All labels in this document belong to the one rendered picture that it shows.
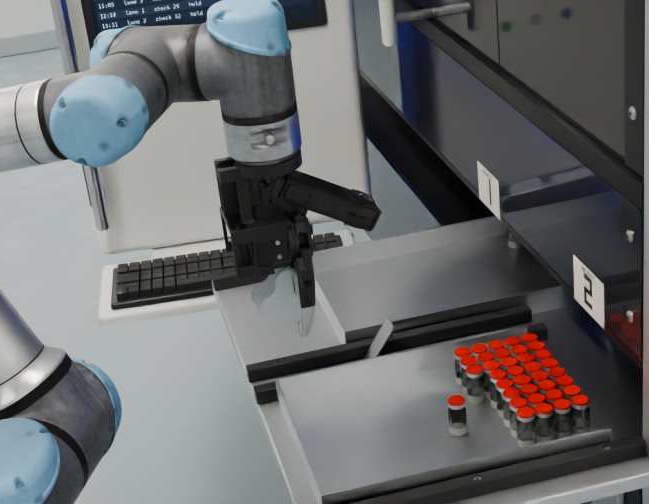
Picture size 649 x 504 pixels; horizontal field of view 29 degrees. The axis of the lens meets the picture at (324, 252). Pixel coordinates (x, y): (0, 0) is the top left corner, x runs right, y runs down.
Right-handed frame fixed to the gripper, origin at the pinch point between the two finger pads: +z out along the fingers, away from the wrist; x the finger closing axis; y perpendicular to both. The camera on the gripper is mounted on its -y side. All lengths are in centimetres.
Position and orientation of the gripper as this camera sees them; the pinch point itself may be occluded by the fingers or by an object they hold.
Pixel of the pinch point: (308, 323)
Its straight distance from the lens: 134.8
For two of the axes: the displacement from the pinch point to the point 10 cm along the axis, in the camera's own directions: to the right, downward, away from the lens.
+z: 1.1, 9.0, 4.3
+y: -9.7, 2.0, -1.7
